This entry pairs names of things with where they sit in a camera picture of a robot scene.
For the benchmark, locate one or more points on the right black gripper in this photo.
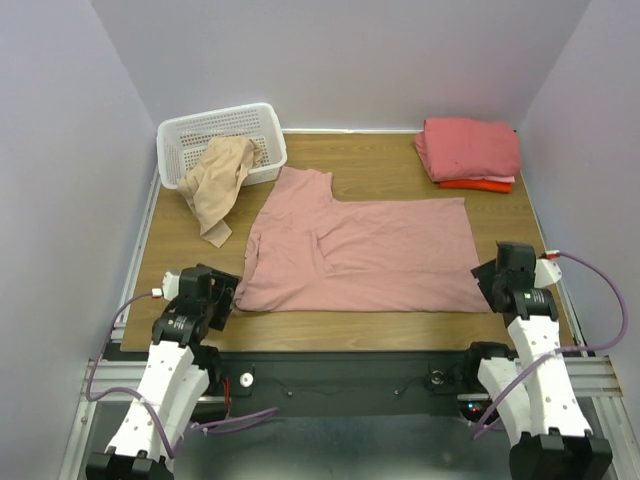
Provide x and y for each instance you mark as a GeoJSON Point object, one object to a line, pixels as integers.
{"type": "Point", "coordinates": [485, 275]}

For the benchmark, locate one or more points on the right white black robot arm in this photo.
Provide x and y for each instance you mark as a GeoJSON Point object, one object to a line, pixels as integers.
{"type": "Point", "coordinates": [531, 392]}

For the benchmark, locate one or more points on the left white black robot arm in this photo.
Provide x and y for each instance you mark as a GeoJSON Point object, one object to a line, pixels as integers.
{"type": "Point", "coordinates": [178, 371]}

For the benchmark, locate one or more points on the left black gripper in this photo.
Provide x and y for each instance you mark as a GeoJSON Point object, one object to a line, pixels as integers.
{"type": "Point", "coordinates": [223, 300]}

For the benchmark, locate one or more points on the aluminium extrusion frame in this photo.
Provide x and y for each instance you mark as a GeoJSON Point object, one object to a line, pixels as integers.
{"type": "Point", "coordinates": [71, 466]}

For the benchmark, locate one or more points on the white plastic laundry basket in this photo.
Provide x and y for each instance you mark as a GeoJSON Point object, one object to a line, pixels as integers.
{"type": "Point", "coordinates": [181, 141]}

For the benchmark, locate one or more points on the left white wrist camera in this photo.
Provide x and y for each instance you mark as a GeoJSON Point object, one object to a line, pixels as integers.
{"type": "Point", "coordinates": [169, 288]}

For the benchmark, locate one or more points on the folded light pink shirt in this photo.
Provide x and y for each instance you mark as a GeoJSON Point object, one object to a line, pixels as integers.
{"type": "Point", "coordinates": [499, 179]}

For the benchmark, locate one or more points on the folded orange red shirt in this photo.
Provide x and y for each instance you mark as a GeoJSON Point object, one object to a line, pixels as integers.
{"type": "Point", "coordinates": [480, 185]}

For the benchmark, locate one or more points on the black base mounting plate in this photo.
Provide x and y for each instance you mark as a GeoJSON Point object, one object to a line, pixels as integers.
{"type": "Point", "coordinates": [337, 384]}

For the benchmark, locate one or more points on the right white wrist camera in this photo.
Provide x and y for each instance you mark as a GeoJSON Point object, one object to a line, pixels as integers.
{"type": "Point", "coordinates": [547, 271]}

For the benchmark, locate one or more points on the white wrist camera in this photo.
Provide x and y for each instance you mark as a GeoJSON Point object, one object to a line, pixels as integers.
{"type": "Point", "coordinates": [169, 288]}
{"type": "Point", "coordinates": [547, 271]}

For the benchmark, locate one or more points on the beige crumpled t shirt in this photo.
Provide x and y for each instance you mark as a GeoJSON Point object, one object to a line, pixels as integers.
{"type": "Point", "coordinates": [212, 186]}

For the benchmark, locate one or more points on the folded coral pink shirt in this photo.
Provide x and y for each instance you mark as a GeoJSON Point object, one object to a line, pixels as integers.
{"type": "Point", "coordinates": [453, 148]}

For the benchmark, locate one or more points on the dusty pink t shirt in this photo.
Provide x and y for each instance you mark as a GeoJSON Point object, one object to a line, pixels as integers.
{"type": "Point", "coordinates": [308, 251]}

